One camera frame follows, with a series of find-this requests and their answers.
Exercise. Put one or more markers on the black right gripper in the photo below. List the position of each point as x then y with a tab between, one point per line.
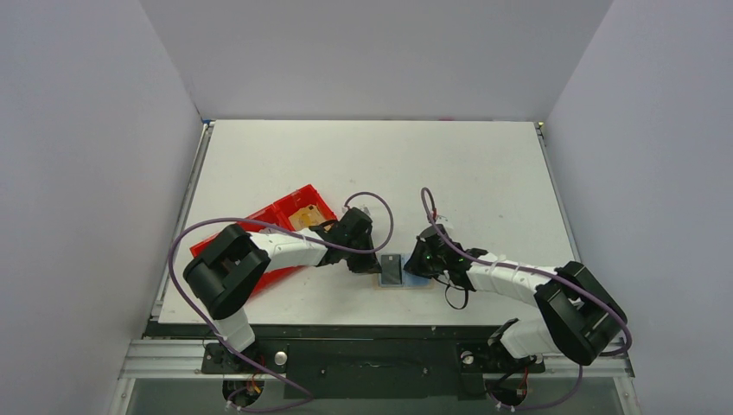
417	265

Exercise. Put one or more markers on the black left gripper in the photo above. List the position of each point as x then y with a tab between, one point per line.
368	265

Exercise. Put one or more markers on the dark card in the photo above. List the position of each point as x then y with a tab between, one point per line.
392	271

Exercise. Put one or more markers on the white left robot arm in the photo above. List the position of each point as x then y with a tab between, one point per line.
225	273

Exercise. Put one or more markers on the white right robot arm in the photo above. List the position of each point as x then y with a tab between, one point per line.
577	316

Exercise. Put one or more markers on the gold card in tray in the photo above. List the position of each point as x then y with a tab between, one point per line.
306	217

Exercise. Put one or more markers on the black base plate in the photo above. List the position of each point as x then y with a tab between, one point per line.
480	362

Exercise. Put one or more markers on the aluminium frame rail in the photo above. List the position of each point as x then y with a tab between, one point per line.
184	359

